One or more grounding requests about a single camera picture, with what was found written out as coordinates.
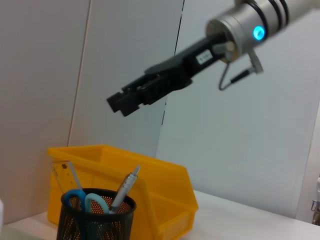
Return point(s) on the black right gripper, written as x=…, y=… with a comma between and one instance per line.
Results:
x=185, y=65

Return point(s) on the silver grey pen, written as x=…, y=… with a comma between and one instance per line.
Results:
x=125, y=187

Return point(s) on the clear plastic ruler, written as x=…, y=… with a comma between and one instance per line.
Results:
x=67, y=175

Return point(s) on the blue scissors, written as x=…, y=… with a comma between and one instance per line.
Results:
x=92, y=200

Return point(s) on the black mesh pen holder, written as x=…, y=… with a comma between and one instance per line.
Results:
x=95, y=222

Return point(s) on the yellow plastic bin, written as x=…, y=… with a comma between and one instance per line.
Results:
x=162, y=190

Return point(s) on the grey metal background fixture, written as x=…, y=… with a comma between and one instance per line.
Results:
x=316, y=207

